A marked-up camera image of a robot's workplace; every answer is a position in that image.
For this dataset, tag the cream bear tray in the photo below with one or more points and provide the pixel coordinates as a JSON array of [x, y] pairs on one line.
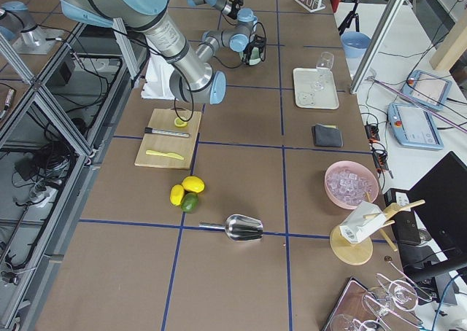
[[307, 98]]

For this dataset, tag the wooden cutting board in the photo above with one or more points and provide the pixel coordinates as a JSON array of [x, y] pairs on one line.
[[163, 119]]

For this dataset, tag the blue teach pendant far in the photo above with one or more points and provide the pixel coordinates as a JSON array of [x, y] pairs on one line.
[[427, 89]]

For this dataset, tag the pink bowl of ice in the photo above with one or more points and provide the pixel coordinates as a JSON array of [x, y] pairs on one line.
[[347, 184]]

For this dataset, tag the clear wine glass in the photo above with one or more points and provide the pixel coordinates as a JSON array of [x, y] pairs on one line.
[[323, 66]]

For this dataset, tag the half lemon slice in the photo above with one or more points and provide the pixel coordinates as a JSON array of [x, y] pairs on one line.
[[180, 123]]

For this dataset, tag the wooden stand with carton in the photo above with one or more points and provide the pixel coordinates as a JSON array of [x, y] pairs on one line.
[[351, 242]]

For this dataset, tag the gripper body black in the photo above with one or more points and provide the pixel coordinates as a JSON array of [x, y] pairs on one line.
[[249, 55]]

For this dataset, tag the aluminium frame post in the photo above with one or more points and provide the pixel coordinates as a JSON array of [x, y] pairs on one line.
[[383, 26]]

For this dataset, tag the green ceramic bowl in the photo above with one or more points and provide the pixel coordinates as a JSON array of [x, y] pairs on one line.
[[250, 56]]

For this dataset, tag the blue teach pendant near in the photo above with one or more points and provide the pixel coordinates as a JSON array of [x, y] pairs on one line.
[[413, 127]]

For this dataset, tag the black camera tripod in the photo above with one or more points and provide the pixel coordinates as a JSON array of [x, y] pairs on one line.
[[351, 16]]

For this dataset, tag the silver metal cylinder tool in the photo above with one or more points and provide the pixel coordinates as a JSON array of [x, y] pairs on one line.
[[149, 130]]

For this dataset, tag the blue bowl with fork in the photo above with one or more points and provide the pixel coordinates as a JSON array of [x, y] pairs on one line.
[[355, 44]]

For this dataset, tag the black monitor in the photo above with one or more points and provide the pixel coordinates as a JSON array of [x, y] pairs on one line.
[[443, 214]]

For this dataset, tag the yellow lemon small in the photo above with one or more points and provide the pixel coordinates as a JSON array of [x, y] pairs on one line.
[[177, 194]]

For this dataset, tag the green lime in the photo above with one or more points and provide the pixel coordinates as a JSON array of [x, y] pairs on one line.
[[189, 202]]

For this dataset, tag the yellow lemon large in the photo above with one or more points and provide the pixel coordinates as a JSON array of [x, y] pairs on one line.
[[193, 184]]

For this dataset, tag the yellow plastic knife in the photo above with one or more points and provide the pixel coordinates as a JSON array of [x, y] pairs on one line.
[[172, 155]]

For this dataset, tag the blue teach pendant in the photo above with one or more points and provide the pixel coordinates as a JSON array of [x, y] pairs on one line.
[[427, 89], [413, 127]]

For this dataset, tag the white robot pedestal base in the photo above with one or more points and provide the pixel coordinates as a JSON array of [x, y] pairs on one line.
[[157, 79]]

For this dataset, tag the metal ice scoop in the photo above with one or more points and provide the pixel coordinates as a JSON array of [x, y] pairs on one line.
[[238, 227]]

